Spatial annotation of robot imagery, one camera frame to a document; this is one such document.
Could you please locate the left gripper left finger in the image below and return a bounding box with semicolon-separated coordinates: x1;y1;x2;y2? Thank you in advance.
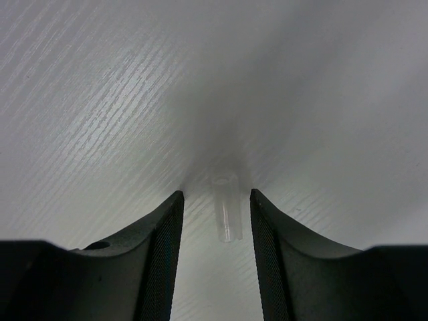
1;191;184;320

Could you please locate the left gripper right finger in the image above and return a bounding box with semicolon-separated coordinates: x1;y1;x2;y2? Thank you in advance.
250;189;427;320

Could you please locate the clear transparent pen cap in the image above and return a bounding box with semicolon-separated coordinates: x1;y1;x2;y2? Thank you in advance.
211;171;243;243

